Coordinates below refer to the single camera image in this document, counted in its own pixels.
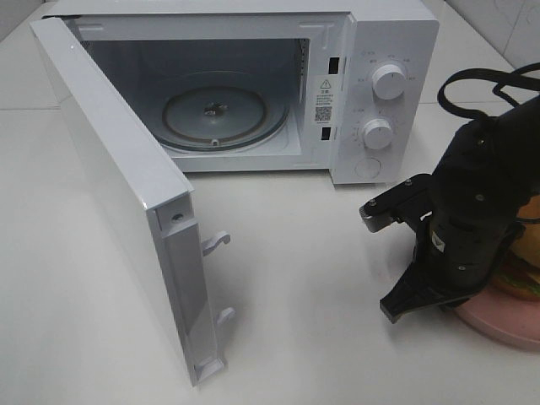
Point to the round white door release button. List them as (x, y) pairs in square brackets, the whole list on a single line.
[(368, 168)]

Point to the glass microwave turntable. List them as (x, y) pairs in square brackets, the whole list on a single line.
[(221, 110)]

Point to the pink round plate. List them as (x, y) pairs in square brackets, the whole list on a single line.
[(503, 317)]

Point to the white microwave oven body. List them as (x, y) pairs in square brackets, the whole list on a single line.
[(144, 46)]

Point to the lower white microwave knob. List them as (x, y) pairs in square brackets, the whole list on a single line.
[(377, 134)]

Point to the white microwave door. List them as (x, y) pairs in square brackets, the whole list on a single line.
[(144, 197)]

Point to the burger with sesame-free bun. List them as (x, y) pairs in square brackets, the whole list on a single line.
[(518, 275)]

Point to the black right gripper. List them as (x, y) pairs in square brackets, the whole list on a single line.
[(453, 262)]

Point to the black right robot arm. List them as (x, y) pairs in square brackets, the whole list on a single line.
[(464, 214)]

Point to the upper white microwave knob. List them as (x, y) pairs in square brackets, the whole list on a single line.
[(388, 81)]

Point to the white microwave knob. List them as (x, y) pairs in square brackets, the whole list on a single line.
[(388, 81), (377, 134)]

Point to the white warning label sticker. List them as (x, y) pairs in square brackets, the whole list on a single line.
[(324, 98)]

